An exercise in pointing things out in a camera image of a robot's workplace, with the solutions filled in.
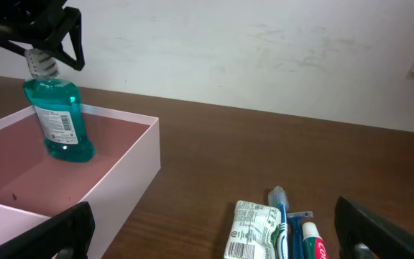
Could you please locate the blue Listerine mouthwash bottle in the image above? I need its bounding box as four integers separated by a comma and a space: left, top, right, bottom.
23, 49, 95, 163

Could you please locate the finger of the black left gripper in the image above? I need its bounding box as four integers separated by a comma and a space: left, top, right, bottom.
0, 6, 85, 71

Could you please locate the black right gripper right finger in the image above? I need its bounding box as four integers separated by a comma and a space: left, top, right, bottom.
334, 196, 414, 259

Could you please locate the blue white toothbrush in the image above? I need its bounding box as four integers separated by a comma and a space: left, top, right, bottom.
268, 186, 289, 259

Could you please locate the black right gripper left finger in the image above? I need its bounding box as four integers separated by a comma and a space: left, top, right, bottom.
0, 201, 95, 259

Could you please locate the green white wipes packet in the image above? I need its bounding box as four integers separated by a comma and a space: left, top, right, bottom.
223, 201, 281, 259

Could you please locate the pink cardboard box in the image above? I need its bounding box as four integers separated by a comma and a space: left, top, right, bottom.
0, 105, 161, 258

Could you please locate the Colgate toothpaste tube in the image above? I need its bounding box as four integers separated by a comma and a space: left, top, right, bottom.
302, 222, 329, 259

